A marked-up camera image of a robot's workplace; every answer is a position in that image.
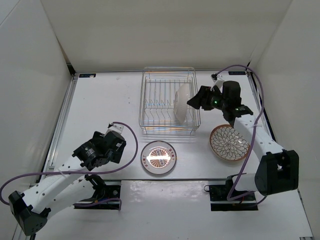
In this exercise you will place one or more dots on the plain white plate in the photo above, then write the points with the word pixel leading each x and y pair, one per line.
pixel 228 144

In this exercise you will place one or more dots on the orange patterned round plate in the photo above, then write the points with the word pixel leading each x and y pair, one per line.
pixel 158 158

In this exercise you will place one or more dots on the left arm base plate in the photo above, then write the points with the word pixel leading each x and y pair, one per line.
pixel 111 191

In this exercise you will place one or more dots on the blue table label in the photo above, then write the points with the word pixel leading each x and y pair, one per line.
pixel 236 73
pixel 87 75

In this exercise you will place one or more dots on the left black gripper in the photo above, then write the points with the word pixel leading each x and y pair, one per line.
pixel 116 155

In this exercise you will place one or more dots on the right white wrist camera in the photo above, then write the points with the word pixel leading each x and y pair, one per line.
pixel 217 81

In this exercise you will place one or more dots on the left blue table label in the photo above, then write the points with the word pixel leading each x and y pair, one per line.
pixel 87 75

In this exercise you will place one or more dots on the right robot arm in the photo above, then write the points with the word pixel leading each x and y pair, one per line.
pixel 278 169

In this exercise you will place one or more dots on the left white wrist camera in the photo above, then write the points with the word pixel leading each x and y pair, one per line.
pixel 114 127

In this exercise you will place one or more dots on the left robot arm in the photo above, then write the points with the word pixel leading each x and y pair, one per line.
pixel 73 183

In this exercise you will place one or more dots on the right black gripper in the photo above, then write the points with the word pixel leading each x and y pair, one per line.
pixel 201 98

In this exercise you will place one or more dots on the right blue table label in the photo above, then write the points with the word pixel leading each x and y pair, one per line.
pixel 236 73

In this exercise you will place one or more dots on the metal wire dish rack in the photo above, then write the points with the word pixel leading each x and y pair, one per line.
pixel 156 111

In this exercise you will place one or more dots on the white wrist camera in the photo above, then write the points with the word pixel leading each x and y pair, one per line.
pixel 217 81
pixel 114 127

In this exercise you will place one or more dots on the white ribbed plate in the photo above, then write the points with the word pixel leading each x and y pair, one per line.
pixel 180 103

